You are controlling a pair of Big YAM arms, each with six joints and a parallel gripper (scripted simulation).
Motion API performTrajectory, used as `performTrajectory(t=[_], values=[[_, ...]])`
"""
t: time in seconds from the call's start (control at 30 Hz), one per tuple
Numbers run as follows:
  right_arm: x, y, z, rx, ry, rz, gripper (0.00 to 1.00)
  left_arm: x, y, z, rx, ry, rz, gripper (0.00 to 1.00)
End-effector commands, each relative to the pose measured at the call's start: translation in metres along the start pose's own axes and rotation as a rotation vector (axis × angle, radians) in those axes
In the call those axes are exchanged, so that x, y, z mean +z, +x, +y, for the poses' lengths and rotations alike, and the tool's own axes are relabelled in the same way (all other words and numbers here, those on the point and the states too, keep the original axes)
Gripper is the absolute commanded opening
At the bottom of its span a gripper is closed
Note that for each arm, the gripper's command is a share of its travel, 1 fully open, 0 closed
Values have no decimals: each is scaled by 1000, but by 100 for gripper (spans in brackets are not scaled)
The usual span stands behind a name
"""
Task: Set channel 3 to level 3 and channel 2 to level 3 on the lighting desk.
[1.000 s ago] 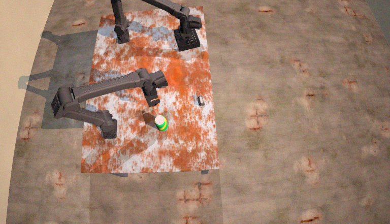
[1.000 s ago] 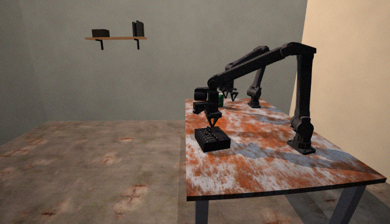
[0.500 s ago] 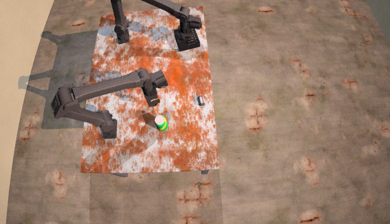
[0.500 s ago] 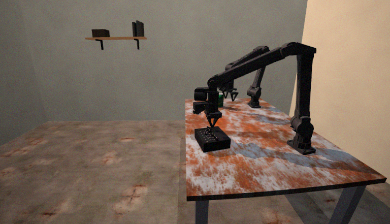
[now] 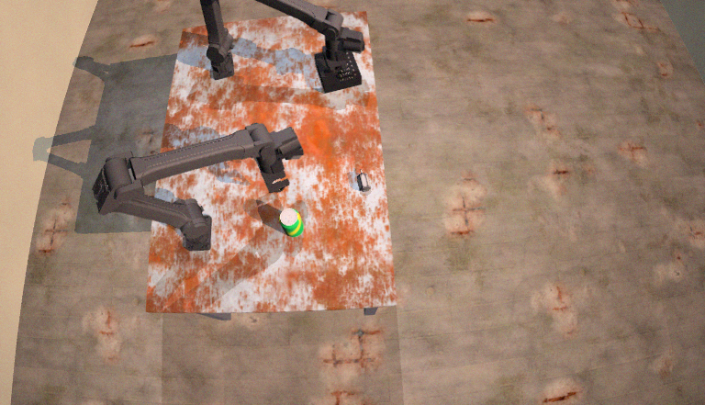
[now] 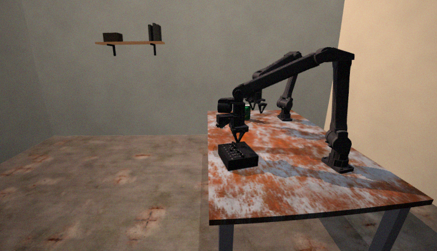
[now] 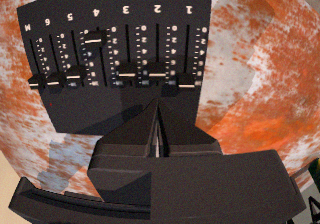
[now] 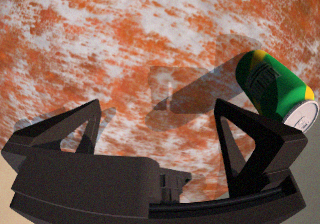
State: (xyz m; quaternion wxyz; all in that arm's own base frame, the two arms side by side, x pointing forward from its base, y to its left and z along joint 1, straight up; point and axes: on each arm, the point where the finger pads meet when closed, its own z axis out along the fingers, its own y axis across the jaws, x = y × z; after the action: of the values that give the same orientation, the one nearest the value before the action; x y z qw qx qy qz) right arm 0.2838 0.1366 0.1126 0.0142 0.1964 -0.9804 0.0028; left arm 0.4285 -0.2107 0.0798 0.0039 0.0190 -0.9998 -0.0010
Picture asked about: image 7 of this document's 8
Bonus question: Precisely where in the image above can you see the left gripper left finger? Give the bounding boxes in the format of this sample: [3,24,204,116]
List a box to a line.
[92,99,157,157]

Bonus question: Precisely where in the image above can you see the black lighting desk fader panel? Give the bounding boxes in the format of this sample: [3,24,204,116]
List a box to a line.
[16,0,212,136]

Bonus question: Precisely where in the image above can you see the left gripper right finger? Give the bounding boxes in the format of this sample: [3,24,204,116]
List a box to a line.
[157,98,223,157]

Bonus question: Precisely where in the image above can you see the green drink can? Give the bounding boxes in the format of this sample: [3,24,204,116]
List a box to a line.
[308,157,320,193]

